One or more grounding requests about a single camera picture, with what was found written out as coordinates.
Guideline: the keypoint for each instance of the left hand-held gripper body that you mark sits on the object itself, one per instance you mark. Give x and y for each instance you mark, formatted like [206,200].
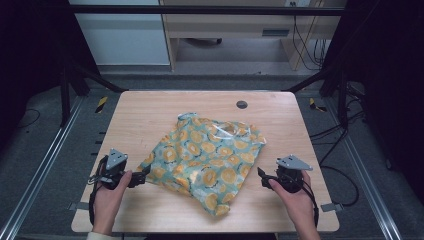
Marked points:
[115,160]

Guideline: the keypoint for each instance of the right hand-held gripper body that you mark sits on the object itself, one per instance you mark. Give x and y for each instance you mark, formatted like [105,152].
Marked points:
[290,175]

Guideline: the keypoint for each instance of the teal bag with orange print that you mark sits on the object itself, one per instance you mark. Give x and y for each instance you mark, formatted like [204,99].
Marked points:
[203,160]

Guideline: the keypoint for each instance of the person's right hand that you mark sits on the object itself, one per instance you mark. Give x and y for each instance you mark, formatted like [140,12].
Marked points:
[298,208]

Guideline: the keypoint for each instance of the person's left hand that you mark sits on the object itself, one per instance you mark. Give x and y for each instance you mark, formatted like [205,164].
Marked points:
[106,203]

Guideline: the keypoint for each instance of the yellow black striped tape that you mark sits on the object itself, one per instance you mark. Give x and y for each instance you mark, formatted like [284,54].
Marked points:
[314,105]
[101,104]

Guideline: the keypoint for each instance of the grey round table grommet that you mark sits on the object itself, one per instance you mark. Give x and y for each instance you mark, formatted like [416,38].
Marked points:
[242,104]

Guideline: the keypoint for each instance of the white cabinet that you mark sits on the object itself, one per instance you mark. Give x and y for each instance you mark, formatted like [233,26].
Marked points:
[123,40]

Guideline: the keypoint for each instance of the light wooden desk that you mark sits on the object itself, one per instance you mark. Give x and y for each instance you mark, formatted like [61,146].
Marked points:
[230,26]

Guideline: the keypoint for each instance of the aluminium floor rail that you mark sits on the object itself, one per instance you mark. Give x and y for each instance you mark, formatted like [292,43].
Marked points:
[43,166]
[370,186]

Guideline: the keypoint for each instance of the black metal frame stand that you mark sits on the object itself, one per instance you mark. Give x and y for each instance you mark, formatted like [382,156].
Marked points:
[65,96]
[341,96]

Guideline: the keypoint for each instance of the black horizontal frame bar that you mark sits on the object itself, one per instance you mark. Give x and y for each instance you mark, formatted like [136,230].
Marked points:
[200,10]

